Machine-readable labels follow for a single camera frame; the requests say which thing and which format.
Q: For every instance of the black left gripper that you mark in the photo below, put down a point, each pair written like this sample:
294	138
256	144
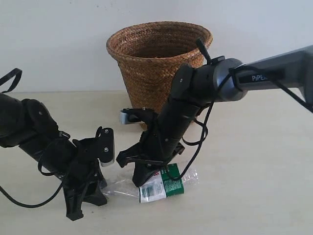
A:
78	160

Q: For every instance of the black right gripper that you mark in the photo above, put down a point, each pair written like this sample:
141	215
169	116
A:
154	150

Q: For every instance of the clear plastic bottle green label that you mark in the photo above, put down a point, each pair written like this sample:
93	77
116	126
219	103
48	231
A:
158	187

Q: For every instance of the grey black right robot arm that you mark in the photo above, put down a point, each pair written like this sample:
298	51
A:
196	89

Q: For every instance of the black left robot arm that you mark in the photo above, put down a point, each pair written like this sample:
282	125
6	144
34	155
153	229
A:
28	125

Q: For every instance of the brown woven wicker basket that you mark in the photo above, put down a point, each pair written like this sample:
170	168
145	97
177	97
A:
149	54

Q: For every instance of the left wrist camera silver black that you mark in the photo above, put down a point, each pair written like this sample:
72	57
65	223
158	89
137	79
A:
105	147

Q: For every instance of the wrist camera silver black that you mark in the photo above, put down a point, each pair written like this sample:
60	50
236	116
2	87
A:
105	147
136	115

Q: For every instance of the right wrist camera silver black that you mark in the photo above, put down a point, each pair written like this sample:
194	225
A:
136	115

